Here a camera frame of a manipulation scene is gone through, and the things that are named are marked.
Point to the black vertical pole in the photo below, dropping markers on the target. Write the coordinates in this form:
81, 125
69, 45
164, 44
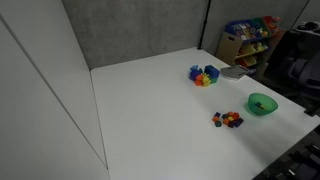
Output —
203, 25

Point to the blue storage bin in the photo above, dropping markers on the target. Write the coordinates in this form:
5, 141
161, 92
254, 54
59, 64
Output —
238, 29

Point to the blue wooden cube block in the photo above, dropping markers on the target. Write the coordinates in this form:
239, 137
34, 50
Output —
236, 124
258, 104
217, 114

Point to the small yellow storage bin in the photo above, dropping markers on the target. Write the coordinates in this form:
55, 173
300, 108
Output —
249, 60

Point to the black table clamp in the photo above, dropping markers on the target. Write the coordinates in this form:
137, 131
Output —
312, 112

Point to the green plastic bowl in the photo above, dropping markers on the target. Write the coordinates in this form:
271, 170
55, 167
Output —
266, 110

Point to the dark purple wooden cube block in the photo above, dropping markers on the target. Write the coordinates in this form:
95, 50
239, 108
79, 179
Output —
230, 125
240, 120

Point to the orange plastic toy piece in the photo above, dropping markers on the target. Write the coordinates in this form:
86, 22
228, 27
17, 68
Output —
199, 80

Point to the wooden toy organizer shelf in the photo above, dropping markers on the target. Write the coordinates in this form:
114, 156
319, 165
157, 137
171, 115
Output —
228, 46

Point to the green storage bin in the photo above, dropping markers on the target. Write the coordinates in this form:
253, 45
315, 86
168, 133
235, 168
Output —
259, 23

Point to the green wooden cube block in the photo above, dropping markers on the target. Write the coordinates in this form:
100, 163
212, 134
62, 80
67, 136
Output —
225, 116
218, 123

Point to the red storage bin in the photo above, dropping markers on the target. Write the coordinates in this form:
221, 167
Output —
269, 21

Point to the yellow wooden cube block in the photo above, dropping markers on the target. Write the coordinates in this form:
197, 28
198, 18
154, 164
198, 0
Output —
230, 118
262, 107

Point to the green plastic toy piece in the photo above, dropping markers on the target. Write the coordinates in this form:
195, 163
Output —
214, 80

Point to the blue plastic toy piece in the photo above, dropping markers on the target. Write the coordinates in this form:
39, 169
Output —
194, 72

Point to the black equipment rack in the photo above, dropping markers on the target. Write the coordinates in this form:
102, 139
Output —
296, 160

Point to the yellow plastic toy piece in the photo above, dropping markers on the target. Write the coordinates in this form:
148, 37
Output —
206, 80

